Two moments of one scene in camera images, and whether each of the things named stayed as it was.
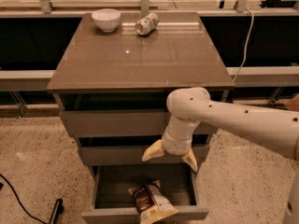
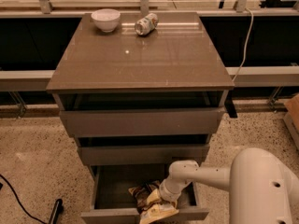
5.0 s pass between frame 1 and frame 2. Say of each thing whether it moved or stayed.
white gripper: moved
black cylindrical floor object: stayed
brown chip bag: stayed
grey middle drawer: stayed
